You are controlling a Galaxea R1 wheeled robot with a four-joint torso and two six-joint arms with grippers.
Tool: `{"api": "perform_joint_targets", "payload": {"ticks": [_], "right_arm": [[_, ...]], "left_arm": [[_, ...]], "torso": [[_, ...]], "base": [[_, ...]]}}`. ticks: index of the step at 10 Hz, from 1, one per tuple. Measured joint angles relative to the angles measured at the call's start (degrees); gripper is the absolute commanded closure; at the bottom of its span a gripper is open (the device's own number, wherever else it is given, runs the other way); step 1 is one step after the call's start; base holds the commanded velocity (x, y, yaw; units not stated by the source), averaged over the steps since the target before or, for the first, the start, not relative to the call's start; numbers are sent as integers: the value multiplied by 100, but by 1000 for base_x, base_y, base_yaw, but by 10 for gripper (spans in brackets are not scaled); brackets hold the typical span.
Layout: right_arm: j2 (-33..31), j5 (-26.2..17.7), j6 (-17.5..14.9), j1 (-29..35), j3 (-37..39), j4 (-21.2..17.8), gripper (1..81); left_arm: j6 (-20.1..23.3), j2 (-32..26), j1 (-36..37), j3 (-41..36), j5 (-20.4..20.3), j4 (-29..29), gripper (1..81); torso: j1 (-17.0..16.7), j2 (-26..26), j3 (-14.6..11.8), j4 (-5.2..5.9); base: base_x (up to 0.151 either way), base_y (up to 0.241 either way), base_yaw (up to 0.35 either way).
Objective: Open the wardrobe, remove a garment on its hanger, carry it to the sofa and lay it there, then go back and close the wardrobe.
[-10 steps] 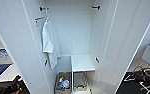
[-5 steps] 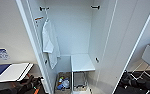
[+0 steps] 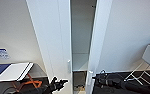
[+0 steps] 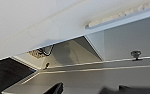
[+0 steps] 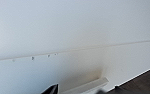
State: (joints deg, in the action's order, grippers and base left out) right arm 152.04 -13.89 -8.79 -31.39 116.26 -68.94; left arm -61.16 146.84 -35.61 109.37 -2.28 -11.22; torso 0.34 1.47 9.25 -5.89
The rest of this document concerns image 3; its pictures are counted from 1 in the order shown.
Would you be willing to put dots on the wall plate with blue print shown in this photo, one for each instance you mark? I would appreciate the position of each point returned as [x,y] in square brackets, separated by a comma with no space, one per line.
[1,53]

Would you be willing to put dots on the white wardrobe body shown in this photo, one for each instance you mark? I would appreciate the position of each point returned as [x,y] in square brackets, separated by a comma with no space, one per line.
[81,30]

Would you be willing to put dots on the orange folding stand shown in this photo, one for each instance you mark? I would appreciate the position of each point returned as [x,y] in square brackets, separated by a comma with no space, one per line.
[32,81]

